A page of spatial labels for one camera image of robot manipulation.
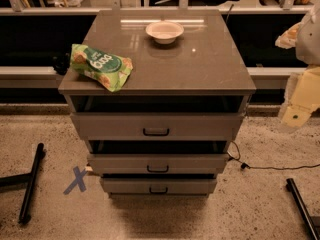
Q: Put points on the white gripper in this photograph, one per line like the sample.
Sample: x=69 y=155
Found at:
x=309 y=44

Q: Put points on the grey drawer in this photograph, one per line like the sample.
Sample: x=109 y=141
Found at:
x=152 y=126
x=158 y=163
x=159 y=186

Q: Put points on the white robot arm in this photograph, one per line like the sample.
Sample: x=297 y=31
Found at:
x=307 y=48

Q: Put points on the grey drawer cabinet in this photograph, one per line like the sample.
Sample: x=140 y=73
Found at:
x=200 y=73

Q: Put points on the grey bottom drawer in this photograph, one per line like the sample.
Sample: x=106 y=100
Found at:
x=159 y=186

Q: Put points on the grey top drawer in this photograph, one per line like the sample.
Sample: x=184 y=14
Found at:
x=152 y=126

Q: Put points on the white bowl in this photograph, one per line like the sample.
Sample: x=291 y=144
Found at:
x=164 y=32

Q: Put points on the black right stand leg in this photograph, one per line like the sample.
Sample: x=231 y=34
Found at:
x=312 y=223

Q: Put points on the black stand leg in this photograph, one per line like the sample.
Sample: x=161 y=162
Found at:
x=30 y=180
x=312 y=223

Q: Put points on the green snack bag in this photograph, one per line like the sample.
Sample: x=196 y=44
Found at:
x=110 y=70

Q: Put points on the black object behind cabinet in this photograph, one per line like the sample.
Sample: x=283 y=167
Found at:
x=61 y=63

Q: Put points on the blue tape cross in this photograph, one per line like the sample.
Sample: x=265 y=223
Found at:
x=78 y=181

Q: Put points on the black left stand leg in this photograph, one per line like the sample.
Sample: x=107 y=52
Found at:
x=30 y=180

